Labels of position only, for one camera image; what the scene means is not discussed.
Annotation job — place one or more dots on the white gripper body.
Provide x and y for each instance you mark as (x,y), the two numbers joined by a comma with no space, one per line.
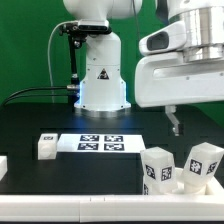
(165,79)

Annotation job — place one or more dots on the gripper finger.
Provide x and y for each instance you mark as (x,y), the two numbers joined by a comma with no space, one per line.
(170,111)

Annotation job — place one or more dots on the white round stool seat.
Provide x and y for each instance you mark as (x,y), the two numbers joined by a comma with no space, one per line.
(178,186)

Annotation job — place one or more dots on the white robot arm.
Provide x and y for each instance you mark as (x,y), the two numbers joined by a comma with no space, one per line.
(195,28)

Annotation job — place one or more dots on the white sheet with tags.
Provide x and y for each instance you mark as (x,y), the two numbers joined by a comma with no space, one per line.
(100,143)

